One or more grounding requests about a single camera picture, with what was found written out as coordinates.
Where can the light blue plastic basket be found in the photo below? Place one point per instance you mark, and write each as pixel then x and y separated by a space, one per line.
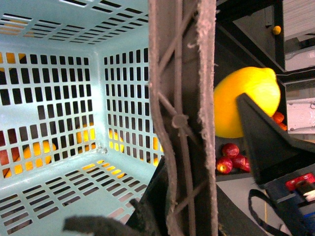
pixel 76 133

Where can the orange lemon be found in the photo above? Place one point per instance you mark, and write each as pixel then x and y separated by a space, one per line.
pixel 276 30

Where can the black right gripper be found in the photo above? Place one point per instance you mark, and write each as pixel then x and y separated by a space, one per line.
pixel 284 165

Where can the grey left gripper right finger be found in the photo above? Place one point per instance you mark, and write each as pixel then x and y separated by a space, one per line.
pixel 181 70

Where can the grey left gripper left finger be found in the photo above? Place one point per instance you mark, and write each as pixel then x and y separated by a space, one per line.
pixel 99 226

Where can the yellow lemon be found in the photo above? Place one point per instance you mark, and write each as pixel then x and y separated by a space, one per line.
pixel 258 85

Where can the red apple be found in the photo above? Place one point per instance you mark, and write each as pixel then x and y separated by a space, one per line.
pixel 230 150
pixel 224 165
pixel 241 162

